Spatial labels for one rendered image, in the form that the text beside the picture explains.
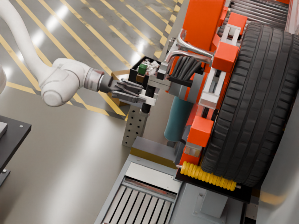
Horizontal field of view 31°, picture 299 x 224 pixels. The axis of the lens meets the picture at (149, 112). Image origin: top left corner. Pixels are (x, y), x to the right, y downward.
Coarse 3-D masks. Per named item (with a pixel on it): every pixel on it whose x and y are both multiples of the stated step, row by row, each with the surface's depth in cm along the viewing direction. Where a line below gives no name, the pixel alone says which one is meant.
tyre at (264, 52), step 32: (256, 32) 209; (288, 32) 219; (256, 64) 199; (288, 64) 200; (256, 96) 196; (288, 96) 196; (224, 128) 200; (256, 128) 198; (224, 160) 208; (256, 160) 203
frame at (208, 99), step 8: (224, 32) 217; (232, 32) 223; (224, 40) 211; (232, 40) 212; (224, 72) 204; (208, 80) 204; (208, 88) 203; (216, 88) 203; (208, 96) 203; (216, 96) 202; (200, 104) 204; (208, 104) 203; (216, 104) 203; (200, 112) 206; (208, 112) 205; (192, 144) 214; (184, 152) 234; (192, 152) 233
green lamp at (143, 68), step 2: (140, 64) 277; (142, 64) 278; (144, 64) 278; (140, 66) 276; (142, 66) 276; (144, 66) 276; (146, 66) 277; (138, 68) 276; (140, 68) 276; (142, 68) 276; (144, 68) 275; (146, 68) 276; (138, 70) 277; (140, 70) 276; (142, 70) 276; (144, 70) 276; (146, 70) 278; (138, 72) 277; (140, 72) 277; (142, 72) 277; (144, 72) 276; (144, 74) 277
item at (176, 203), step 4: (180, 184) 283; (184, 184) 287; (180, 188) 284; (184, 188) 284; (180, 192) 281; (176, 196) 275; (180, 196) 279; (176, 200) 275; (180, 200) 276; (176, 204) 273; (244, 204) 284; (172, 208) 267; (176, 208) 271; (244, 208) 281; (172, 212) 268; (176, 212) 268; (244, 212) 277; (172, 216) 265; (244, 216) 273; (168, 220) 259; (172, 220) 263; (240, 220) 273; (244, 220) 271
